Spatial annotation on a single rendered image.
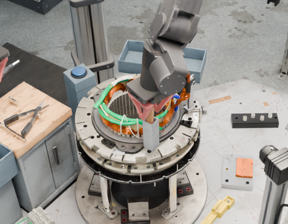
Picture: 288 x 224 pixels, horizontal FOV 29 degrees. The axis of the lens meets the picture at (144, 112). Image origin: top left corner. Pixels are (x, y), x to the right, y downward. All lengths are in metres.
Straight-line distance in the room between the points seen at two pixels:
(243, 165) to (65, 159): 0.53
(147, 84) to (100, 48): 0.68
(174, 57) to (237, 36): 2.48
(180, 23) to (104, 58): 0.80
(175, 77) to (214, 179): 0.67
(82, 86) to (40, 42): 1.94
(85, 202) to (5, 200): 0.23
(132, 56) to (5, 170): 0.55
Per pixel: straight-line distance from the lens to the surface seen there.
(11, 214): 1.62
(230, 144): 1.80
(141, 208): 1.55
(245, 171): 1.70
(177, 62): 1.09
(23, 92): 1.59
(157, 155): 1.34
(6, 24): 3.81
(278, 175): 0.94
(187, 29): 1.12
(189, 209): 1.60
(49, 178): 1.61
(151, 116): 1.27
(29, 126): 1.45
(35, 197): 1.61
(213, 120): 1.87
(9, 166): 1.46
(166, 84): 1.09
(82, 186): 1.67
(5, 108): 1.56
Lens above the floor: 2.09
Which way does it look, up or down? 44 degrees down
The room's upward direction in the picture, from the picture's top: 3 degrees counter-clockwise
